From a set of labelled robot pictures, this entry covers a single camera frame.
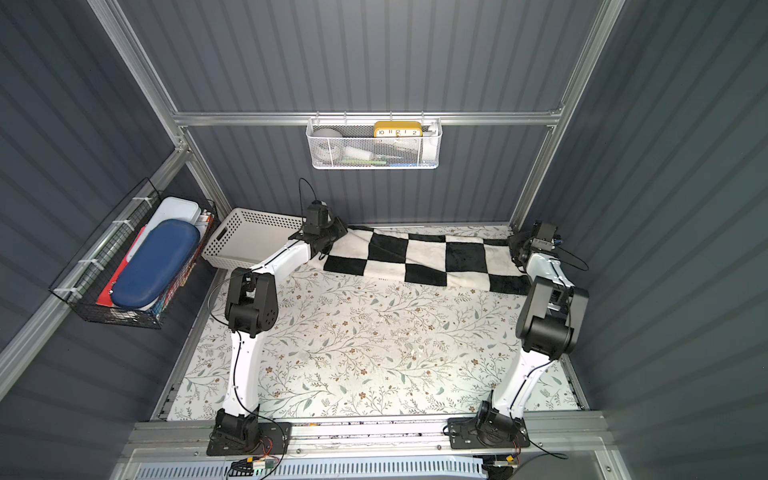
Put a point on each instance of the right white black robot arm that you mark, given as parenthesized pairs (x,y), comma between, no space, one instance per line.
(547,327)

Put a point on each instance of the floral patterned table mat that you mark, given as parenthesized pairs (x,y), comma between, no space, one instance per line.
(351,346)

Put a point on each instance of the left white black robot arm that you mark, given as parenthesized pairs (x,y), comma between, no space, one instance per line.
(252,309)

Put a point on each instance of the white flat plastic box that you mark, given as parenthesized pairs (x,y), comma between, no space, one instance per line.
(171,208)

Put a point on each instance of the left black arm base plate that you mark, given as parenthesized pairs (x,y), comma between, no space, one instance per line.
(251,440)

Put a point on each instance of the small electronics board with wires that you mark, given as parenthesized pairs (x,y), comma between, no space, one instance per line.
(255,464)

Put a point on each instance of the black wire wall basket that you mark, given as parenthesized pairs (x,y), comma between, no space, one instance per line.
(79,284)

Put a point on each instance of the white tape roll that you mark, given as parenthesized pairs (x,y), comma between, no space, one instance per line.
(326,145)

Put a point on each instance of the blue oval zip case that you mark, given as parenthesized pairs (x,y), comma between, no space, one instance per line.
(157,262)

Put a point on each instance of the white ventilated front panel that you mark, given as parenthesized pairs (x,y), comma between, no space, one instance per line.
(440,467)

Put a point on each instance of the yellow clock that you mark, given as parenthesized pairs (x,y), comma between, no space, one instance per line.
(398,129)

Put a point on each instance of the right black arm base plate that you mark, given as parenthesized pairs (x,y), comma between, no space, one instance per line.
(471,433)

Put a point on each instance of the white mesh hanging basket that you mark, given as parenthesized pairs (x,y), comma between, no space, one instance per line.
(362,151)

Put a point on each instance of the white perforated plastic basket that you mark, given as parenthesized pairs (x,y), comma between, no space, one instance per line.
(248,237)

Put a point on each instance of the red flat folder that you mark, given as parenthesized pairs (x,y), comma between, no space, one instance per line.
(105,297)

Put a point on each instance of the black white checkered pillowcase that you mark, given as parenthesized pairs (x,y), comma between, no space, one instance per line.
(426,259)

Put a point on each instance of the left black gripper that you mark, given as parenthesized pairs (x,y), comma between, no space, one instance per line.
(327,241)

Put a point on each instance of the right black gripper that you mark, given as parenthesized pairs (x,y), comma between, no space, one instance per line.
(521,248)

